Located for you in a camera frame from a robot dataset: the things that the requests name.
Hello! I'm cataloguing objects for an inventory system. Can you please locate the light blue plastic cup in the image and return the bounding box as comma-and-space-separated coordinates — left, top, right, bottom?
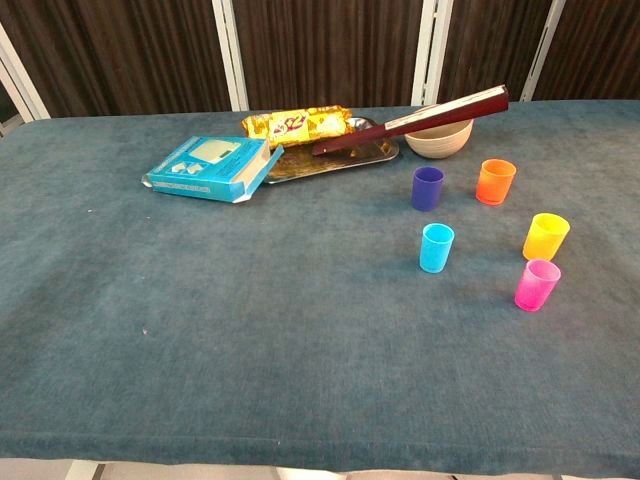
418, 222, 456, 275

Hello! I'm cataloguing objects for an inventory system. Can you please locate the dark red chopsticks box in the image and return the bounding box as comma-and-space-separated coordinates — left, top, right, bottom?
311, 84, 510, 158

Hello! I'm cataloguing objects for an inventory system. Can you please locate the pink plastic cup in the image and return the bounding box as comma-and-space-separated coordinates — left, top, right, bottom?
514, 258, 562, 313

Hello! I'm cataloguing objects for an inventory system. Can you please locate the gold snack package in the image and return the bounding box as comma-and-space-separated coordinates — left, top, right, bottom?
241, 104, 355, 150

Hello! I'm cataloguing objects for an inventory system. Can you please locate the blue tablecloth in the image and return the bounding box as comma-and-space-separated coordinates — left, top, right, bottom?
0, 99, 640, 474

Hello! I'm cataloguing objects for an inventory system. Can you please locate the yellow plastic cup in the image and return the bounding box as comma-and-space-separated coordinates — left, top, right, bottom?
522, 212, 571, 262

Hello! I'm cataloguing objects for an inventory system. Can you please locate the beige ceramic bowl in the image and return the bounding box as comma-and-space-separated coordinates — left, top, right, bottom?
403, 105, 475, 160

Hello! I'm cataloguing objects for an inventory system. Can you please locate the shiny metal tray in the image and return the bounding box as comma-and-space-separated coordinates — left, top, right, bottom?
263, 116, 401, 185

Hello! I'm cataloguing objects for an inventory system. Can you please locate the orange plastic cup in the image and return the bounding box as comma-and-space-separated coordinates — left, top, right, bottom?
475, 158, 518, 206

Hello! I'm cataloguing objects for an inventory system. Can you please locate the purple plastic cup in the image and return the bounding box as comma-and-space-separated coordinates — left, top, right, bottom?
410, 166, 446, 212

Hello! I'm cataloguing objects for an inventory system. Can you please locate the dark brown partition panel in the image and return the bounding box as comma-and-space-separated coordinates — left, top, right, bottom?
232, 0, 431, 111
437, 0, 554, 106
532, 0, 640, 101
0, 0, 236, 121

